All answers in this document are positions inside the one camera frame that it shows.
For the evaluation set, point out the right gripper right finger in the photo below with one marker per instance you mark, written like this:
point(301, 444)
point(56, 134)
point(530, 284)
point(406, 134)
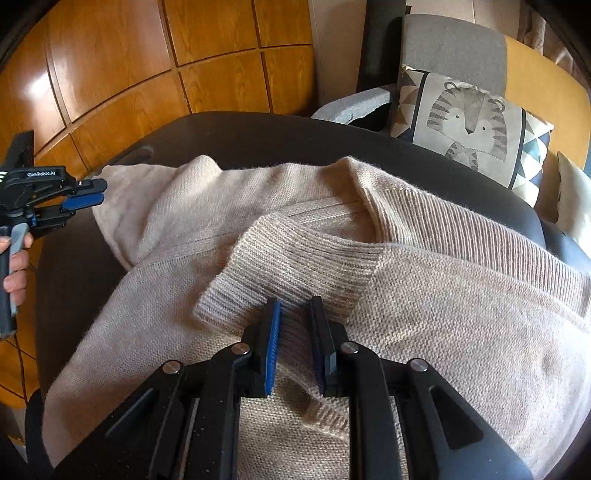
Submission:
point(405, 419)

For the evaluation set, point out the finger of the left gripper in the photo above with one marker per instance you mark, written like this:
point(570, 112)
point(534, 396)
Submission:
point(90, 186)
point(58, 215)

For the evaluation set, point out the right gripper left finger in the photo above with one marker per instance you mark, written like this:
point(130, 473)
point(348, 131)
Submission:
point(183, 421)

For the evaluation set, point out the beige knit sweater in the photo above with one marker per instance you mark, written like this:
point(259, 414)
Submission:
point(505, 322)

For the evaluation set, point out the person's left hand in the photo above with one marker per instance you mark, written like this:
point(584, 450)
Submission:
point(15, 283)

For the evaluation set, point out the black padded table mat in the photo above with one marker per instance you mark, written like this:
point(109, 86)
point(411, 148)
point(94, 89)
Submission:
point(78, 272)

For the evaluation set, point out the deer print cushion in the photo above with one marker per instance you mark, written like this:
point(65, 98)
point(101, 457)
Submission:
point(574, 203)

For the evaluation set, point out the tiger print cushion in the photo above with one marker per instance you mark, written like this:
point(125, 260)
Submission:
point(475, 128)

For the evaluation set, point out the grey yellow blue sofa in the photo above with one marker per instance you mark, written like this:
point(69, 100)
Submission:
point(498, 64)

